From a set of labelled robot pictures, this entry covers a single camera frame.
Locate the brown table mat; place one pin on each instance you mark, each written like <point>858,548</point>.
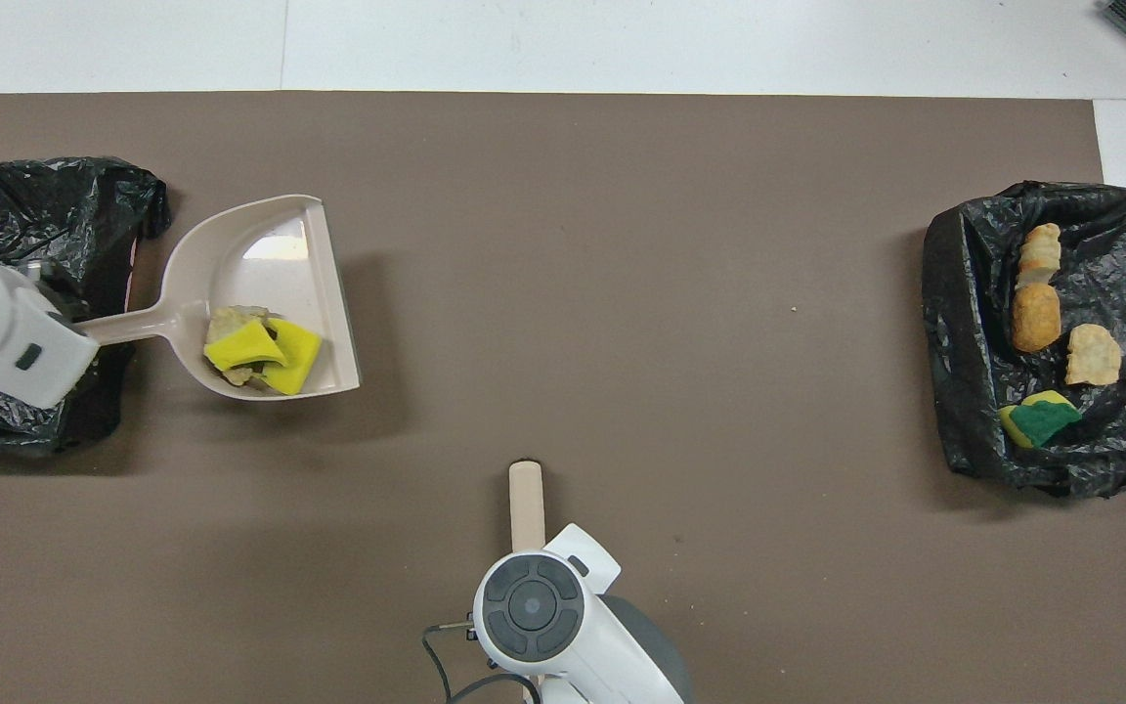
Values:
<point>622,293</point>

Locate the pale yellow bread chunk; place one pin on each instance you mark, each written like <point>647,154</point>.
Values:
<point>229,321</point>

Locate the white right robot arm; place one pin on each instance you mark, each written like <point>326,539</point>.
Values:
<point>563,626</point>

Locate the beige plastic dustpan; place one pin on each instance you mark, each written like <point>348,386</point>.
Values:
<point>270,254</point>

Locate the brown fried nugget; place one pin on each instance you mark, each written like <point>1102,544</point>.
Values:
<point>1035,318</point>

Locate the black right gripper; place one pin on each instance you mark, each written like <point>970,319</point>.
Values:
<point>472,628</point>

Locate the light toasted bread chunk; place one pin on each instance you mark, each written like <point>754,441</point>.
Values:
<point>1093,354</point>

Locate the black bag lined trash bin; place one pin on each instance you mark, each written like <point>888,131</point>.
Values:
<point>974,293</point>
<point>64,205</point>

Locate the green yellow sponge piece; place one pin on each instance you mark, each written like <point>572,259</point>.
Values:
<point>242,347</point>
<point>1040,420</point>

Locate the striped croissant piece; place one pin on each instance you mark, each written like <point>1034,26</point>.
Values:
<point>1040,254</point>

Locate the beige hand brush black bristles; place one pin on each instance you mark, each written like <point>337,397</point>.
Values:
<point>527,504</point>

